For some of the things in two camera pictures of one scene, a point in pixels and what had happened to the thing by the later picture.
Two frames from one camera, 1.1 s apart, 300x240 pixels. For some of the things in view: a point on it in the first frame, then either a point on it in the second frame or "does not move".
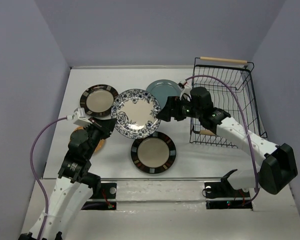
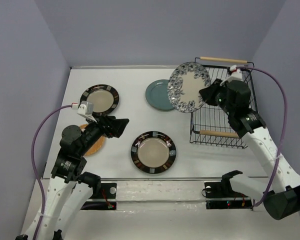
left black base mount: (108, 190) does not move
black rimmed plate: (154, 154) does not move
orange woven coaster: (100, 145) does not move
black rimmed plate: (97, 100) does not move
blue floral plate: (135, 111) to (184, 85)
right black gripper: (174, 103) to (207, 93)
